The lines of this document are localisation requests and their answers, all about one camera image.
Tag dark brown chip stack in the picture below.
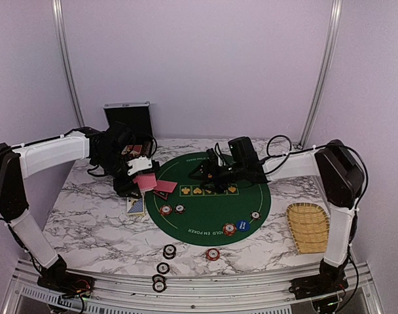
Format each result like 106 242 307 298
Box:
163 244 177 260

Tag orange red chip stack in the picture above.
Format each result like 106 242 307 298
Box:
206 248 220 261

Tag small orange chip pile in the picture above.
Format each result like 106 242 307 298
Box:
223 223 236 236
159 205 173 216

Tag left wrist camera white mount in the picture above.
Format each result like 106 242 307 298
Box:
126 156 153 177

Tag fallen dark chip lower rail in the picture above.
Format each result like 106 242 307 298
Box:
153 281 167 293

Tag fallen dark chip on table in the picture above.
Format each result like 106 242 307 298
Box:
156 262 170 275

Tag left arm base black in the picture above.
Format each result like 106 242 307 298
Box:
37 255 94 296

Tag right chip row in case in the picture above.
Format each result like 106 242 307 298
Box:
142 141 154 157

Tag round green poker mat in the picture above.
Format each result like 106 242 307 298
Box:
145 152 272 247

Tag blue small blind button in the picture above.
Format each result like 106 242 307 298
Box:
236 220 251 232

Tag card deck box in case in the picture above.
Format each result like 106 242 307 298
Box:
122 145 143 156

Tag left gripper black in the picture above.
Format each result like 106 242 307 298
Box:
94 150 142 199

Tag red-backed playing card deck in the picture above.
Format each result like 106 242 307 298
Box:
134 173 157 192

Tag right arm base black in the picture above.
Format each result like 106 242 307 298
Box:
289 258 349 300

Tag woven bamboo tray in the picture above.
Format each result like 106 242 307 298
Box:
286 203 330 254

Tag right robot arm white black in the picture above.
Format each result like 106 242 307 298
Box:
188 136 368 268

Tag playing card box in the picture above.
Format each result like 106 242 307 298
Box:
126 198 145 217

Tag front aluminium rail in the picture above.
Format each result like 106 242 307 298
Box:
2 261 383 314

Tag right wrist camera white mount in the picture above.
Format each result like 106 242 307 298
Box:
206 148 224 166

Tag dealt red-backed cards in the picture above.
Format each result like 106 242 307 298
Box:
154 180 177 194

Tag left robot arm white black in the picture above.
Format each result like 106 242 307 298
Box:
0 123 153 291

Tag dark chips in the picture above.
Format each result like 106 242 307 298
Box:
175 204 186 214

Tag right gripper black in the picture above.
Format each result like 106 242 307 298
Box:
189 158 246 193

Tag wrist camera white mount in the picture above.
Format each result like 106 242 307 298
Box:
206 148 224 166
126 156 153 177

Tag triangular all-in button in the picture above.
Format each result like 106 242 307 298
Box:
153 190 170 200

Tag aluminium poker case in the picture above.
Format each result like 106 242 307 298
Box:
103 101 157 160

